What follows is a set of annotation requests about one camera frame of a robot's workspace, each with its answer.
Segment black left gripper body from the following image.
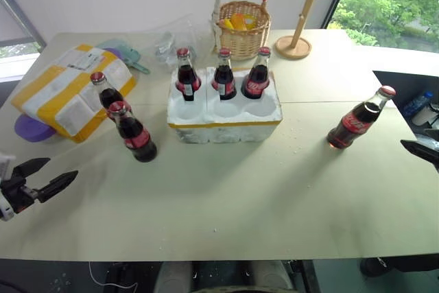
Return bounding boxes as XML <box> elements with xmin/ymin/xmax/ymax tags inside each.
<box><xmin>0</xmin><ymin>176</ymin><xmax>40</xmax><ymax>213</ymax></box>

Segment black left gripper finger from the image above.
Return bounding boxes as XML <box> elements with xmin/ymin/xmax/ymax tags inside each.
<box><xmin>36</xmin><ymin>169</ymin><xmax>80</xmax><ymax>204</ymax></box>
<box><xmin>12</xmin><ymin>157</ymin><xmax>51</xmax><ymax>185</ymax></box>

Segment yellow white package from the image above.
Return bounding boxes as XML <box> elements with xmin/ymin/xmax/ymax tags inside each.
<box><xmin>10</xmin><ymin>43</ymin><xmax>138</xmax><ymax>144</ymax></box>

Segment glass cola bottle red cap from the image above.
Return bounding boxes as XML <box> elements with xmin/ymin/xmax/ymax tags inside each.
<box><xmin>326</xmin><ymin>85</ymin><xmax>396</xmax><ymax>151</ymax></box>
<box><xmin>107</xmin><ymin>100</ymin><xmax>158</xmax><ymax>164</ymax></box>
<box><xmin>240</xmin><ymin>46</ymin><xmax>273</xmax><ymax>100</ymax></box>
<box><xmin>211</xmin><ymin>48</ymin><xmax>238</xmax><ymax>101</ymax></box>
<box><xmin>176</xmin><ymin>47</ymin><xmax>202</xmax><ymax>102</ymax></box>
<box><xmin>89</xmin><ymin>71</ymin><xmax>133</xmax><ymax>116</ymax></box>

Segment white foam bottle holder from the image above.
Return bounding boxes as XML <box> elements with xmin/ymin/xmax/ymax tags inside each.
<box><xmin>167</xmin><ymin>66</ymin><xmax>284</xmax><ymax>145</ymax></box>

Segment white cup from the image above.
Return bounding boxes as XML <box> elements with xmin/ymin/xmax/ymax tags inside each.
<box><xmin>411</xmin><ymin>103</ymin><xmax>439</xmax><ymax>127</ymax></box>

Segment blue cap water bottle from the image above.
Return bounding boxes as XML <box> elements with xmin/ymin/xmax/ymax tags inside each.
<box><xmin>401</xmin><ymin>91</ymin><xmax>435</xmax><ymax>118</ymax></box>

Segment purple round plastic container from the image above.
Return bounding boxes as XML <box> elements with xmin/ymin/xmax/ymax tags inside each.
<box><xmin>14</xmin><ymin>113</ymin><xmax>58</xmax><ymax>143</ymax></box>

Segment dark storage bin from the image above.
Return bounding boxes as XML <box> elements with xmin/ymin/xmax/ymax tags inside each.
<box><xmin>372</xmin><ymin>70</ymin><xmax>439</xmax><ymax>143</ymax></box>

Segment black rounded shape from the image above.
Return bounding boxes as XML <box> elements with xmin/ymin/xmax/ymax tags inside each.
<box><xmin>359</xmin><ymin>254</ymin><xmax>439</xmax><ymax>278</ymax></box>

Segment teal plastic scoop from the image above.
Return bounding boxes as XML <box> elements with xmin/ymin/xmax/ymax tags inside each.
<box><xmin>95</xmin><ymin>38</ymin><xmax>152</xmax><ymax>75</ymax></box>

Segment grey rounded shape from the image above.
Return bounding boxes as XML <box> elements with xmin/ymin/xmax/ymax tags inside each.
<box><xmin>153</xmin><ymin>261</ymin><xmax>193</xmax><ymax>293</ymax></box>
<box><xmin>249</xmin><ymin>260</ymin><xmax>296</xmax><ymax>293</ymax></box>

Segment wooden tree rack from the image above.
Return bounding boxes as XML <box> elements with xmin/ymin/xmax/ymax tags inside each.
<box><xmin>274</xmin><ymin>0</ymin><xmax>341</xmax><ymax>60</ymax></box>

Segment clear plastic bag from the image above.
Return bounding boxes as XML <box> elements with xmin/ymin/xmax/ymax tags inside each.
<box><xmin>153</xmin><ymin>14</ymin><xmax>207</xmax><ymax>68</ymax></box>

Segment yellow fruit toys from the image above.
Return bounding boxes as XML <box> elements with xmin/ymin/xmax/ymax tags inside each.
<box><xmin>218</xmin><ymin>12</ymin><xmax>257</xmax><ymax>32</ymax></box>

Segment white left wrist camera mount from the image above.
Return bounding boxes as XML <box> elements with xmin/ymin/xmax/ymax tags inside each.
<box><xmin>0</xmin><ymin>152</ymin><xmax>16</xmax><ymax>222</ymax></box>

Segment thin white cable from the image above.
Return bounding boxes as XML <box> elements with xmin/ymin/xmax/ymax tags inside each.
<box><xmin>88</xmin><ymin>261</ymin><xmax>139</xmax><ymax>291</ymax></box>

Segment wicker basket with handle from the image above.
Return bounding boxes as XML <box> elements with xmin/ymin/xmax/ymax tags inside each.
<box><xmin>209</xmin><ymin>0</ymin><xmax>272</xmax><ymax>62</ymax></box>

